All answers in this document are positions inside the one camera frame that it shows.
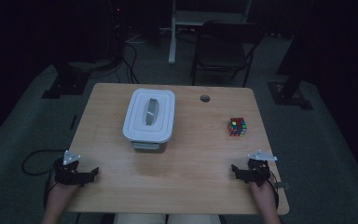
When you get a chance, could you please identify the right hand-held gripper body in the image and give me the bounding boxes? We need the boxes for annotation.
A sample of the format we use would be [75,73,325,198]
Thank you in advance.
[245,149,278,187]

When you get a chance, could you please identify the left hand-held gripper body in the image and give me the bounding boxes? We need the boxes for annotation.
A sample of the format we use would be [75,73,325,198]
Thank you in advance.
[54,150,90,187]

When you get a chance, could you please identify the multicoloured puzzle cube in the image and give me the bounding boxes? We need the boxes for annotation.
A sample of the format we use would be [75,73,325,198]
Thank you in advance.
[227,117,248,138]

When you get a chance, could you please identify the clear grey storage box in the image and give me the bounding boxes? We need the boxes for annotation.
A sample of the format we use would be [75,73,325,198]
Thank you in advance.
[130,139,169,154]

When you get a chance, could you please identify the white lid with grey handle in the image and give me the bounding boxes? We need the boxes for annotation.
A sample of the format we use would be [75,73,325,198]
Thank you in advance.
[122,88,176,144]

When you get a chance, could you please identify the person's left hand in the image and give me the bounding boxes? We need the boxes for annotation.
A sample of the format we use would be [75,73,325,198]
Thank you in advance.
[47,178,79,208]

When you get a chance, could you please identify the person's right hand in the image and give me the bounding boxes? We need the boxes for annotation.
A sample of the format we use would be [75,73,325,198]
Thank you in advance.
[250,178,277,206]

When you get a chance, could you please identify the person's beige trousers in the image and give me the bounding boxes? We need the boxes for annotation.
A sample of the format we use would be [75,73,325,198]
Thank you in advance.
[113,213,222,224]

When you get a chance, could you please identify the black stand with square base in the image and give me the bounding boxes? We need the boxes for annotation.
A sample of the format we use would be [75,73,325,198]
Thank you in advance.
[41,60,91,100]
[267,31,314,110]

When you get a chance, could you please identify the grey round stand base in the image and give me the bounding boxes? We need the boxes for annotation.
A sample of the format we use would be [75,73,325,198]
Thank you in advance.
[68,58,119,73]

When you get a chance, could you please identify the black folding chair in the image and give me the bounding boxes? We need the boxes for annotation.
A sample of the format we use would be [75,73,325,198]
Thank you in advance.
[189,20,267,88]

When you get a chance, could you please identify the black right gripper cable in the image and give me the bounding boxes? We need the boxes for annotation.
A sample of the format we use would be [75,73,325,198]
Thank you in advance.
[265,169,281,210]

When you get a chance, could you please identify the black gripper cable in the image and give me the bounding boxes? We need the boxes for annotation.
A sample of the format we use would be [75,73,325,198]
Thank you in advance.
[265,169,281,210]
[42,172,59,211]

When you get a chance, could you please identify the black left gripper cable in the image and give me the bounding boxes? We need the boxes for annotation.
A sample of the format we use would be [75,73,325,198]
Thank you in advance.
[42,172,59,211]

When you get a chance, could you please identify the black cable loop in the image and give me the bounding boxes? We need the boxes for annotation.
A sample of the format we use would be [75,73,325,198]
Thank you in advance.
[21,148,69,176]

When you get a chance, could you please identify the bundle of black floor cables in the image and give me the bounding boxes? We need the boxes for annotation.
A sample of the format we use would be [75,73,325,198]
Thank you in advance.
[115,40,142,85]

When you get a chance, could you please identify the white desk frame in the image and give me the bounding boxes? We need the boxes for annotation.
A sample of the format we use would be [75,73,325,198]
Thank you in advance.
[168,0,253,65]

